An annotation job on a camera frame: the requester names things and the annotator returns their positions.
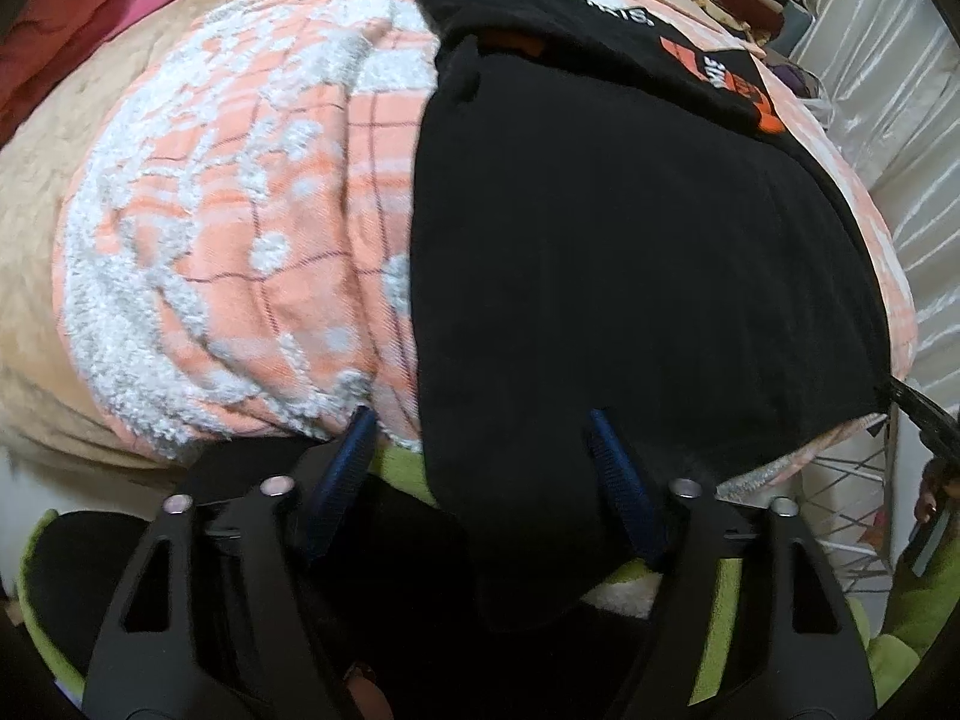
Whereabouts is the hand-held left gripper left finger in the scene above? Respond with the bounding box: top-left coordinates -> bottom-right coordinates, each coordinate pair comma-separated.
82,405 -> 391,720

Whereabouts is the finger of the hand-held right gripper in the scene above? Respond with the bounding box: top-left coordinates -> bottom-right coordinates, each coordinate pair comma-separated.
889,381 -> 960,462

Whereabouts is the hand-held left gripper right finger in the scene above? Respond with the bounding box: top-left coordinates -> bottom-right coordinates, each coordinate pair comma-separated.
589,409 -> 878,720

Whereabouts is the black sweater with orange cuffs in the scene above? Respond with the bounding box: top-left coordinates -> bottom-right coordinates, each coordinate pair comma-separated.
411,0 -> 901,631

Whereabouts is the person's right hand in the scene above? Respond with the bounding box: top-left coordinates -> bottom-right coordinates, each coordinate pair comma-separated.
916,459 -> 960,526

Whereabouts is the person's left hand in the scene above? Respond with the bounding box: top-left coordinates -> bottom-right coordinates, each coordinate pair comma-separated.
343,660 -> 396,720

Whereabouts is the person's green fleece clothing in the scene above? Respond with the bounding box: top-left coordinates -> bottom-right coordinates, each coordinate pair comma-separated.
15,446 -> 957,720

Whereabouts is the white satin curtain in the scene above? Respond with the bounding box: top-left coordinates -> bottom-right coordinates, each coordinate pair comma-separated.
787,0 -> 960,410

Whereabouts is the orange plaid fleece blanket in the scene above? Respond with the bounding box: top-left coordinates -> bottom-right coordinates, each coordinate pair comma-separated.
52,0 -> 920,488

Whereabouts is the laundry basket with white liner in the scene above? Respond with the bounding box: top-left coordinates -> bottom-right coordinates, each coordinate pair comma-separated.
772,52 -> 833,115

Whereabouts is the beige bed sheet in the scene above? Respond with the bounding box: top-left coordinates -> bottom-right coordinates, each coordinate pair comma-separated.
0,0 -> 755,470

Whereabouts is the pink quilt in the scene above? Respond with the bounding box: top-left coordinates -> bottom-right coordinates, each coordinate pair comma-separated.
0,0 -> 323,143

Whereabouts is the white wire rack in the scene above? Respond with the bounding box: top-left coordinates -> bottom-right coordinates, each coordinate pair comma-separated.
716,420 -> 897,601

